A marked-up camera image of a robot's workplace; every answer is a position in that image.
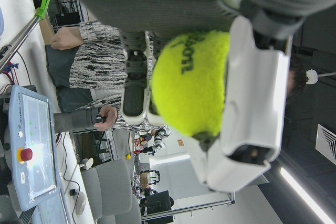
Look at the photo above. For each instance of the left robot hand white grey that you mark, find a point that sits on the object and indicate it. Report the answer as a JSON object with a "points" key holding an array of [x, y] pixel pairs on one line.
{"points": [[162, 1]]}

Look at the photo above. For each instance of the yellow-green tennis ball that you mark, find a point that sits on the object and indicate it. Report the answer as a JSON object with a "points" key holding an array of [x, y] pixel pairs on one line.
{"points": [[189, 87]]}

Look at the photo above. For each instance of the black monitor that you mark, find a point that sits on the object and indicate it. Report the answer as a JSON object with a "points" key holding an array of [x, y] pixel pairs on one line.
{"points": [[160, 204]]}

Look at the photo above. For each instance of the aluminium frame profile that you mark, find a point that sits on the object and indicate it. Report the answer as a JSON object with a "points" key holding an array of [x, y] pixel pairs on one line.
{"points": [[189, 209]]}

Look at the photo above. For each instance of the large robot teach pendant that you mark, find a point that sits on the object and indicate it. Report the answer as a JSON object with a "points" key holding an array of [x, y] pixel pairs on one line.
{"points": [[31, 140]]}

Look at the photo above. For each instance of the ceiling light strip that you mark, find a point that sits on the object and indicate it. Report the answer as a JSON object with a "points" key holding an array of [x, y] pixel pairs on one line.
{"points": [[307, 195]]}

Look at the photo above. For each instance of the white air vent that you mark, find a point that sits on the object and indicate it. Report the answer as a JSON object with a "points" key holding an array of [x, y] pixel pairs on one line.
{"points": [[326, 142]]}

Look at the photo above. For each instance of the green plastic clip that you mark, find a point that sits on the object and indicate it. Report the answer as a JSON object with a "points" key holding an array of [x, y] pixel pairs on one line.
{"points": [[44, 5]]}

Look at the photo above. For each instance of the yellow push button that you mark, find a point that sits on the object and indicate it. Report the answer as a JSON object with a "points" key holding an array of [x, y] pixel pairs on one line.
{"points": [[128, 156]]}

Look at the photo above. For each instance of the white round sensor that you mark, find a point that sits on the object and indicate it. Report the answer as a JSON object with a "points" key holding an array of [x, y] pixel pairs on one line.
{"points": [[312, 76]]}

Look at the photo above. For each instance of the person in patterned shirt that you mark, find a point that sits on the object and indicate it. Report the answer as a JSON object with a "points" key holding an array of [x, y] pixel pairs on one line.
{"points": [[97, 64]]}

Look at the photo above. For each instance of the grey office chair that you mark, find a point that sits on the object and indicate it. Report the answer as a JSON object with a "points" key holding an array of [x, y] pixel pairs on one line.
{"points": [[110, 190]]}

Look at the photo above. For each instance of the metal rod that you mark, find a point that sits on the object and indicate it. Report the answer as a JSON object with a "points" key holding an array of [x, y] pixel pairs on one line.
{"points": [[18, 43]]}

